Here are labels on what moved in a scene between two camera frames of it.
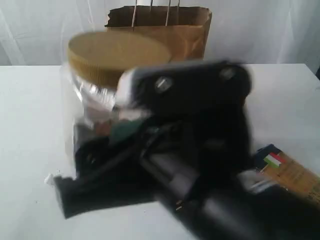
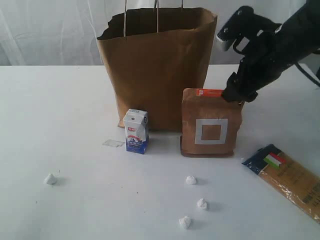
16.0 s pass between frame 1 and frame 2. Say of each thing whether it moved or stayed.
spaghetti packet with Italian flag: stayed
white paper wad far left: stayed
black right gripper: moved
